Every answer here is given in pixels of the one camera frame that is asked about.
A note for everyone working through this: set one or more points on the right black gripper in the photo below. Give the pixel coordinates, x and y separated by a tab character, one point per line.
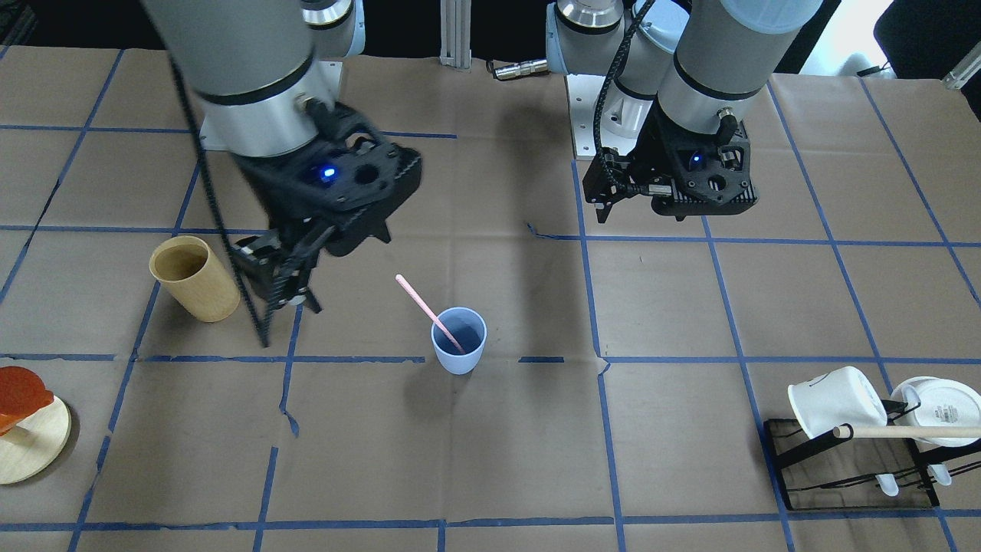
264	193

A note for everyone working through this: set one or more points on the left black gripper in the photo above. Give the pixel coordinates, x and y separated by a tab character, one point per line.
657	150

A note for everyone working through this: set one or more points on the pink chopstick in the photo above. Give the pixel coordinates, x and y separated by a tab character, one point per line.
416	297

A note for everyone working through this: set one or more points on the light blue plastic cup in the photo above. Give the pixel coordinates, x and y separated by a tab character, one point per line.
470	331

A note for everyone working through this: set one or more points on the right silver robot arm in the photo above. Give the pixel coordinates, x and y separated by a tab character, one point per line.
242	52

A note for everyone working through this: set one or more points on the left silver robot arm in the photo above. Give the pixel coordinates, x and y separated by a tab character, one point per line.
678	80

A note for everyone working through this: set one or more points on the bamboo chopstick holder cup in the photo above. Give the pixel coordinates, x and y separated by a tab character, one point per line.
191	272

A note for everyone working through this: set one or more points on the wooden cup tree stand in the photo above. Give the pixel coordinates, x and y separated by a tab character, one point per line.
32	444

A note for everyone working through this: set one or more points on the white mug near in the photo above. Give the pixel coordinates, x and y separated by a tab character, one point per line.
843	396

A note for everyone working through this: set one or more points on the white mug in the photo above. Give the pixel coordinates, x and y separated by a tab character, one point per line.
843	396
933	401

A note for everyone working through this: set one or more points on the white mug far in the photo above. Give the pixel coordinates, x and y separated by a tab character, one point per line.
933	401

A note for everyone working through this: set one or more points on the silver cable connector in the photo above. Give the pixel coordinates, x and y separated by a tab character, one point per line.
512	72

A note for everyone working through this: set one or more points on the aluminium frame post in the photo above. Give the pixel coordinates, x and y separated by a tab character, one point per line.
455	25

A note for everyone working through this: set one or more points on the black wire cup rack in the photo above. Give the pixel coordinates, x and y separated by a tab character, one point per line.
831	473

